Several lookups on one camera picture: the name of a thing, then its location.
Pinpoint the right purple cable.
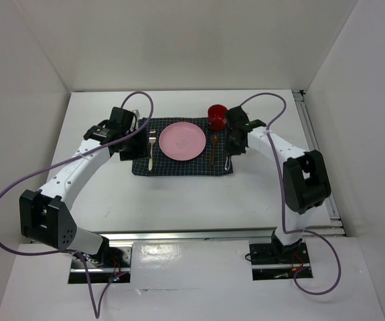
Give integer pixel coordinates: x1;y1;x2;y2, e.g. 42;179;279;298
238;92;342;296

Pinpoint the dark checkered cloth napkin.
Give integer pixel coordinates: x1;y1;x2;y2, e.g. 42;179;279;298
132;117;233;177

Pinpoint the pink plate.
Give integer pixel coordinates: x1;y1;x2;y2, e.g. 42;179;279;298
159;122;206;161

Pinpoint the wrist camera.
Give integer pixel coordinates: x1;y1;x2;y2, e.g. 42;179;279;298
225;106;250;130
106;107;140;133

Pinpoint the red mug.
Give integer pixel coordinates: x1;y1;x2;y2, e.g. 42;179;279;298
208;104;228;131

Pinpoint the silver fork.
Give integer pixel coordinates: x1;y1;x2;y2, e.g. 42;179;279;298
148;130;157;171

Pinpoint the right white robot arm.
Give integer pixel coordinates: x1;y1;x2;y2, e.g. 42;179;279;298
225;120;331;263

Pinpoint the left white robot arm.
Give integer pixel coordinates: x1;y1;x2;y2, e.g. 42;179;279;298
19;114;147;267

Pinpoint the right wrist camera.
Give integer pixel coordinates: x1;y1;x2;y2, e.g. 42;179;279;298
225;106;250;130

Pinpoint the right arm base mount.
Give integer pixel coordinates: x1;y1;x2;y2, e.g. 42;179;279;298
244;242;313;281

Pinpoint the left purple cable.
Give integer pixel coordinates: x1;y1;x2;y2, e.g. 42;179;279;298
0;90;155;319

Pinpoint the purple cable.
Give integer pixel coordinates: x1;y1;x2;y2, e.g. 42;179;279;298
0;90;155;319
238;92;342;296

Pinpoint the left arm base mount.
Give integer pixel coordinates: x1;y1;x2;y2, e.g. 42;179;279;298
68;243;133;284

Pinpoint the silver table knife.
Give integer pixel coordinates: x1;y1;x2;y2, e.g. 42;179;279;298
224;155;231;171

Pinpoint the front aluminium rail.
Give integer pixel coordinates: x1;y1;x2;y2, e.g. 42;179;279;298
100;228;274;242

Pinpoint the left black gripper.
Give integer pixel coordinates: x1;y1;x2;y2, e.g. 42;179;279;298
119;126;151;161

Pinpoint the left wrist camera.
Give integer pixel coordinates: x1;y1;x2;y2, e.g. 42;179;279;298
106;107;140;133

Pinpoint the brown wooden spoon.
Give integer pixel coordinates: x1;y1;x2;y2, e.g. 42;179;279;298
210;132;219;167

